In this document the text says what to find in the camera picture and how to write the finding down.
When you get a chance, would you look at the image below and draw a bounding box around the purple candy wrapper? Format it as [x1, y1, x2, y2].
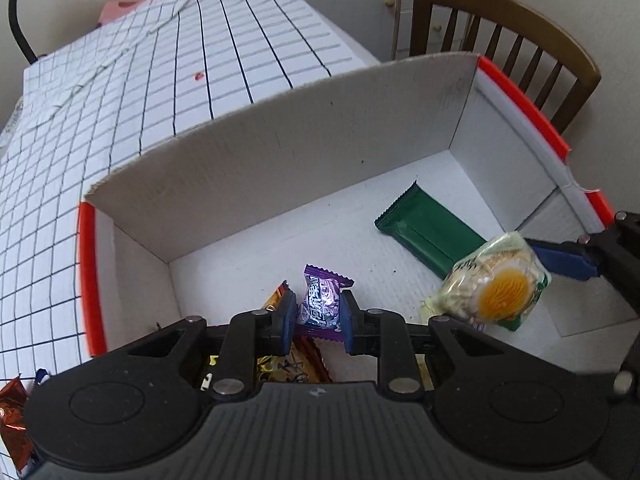
[295, 264, 355, 341]

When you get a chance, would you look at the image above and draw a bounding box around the white blue snack packet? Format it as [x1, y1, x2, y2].
[34, 368, 50, 385]

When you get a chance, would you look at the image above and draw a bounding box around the copper brown snack bag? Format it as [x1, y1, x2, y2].
[0, 376, 34, 474]

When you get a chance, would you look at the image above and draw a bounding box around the green yellow rice cracker packet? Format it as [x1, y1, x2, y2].
[421, 232, 551, 332]

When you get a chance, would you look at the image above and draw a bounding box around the red white cardboard box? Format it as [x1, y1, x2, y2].
[78, 53, 614, 356]

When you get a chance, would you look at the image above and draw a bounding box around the brown wooden chair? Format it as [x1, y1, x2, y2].
[409, 0, 601, 133]

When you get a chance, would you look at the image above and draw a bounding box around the pale yellow snack packet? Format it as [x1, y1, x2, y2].
[414, 303, 486, 394]

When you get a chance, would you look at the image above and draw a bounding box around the red yellow snack packet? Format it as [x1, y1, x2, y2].
[199, 279, 334, 394]

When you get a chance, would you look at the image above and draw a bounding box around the dark green snack bar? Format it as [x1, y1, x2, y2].
[374, 182, 485, 280]

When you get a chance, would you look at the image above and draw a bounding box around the white black checkered tablecloth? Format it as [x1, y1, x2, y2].
[1, 0, 374, 382]

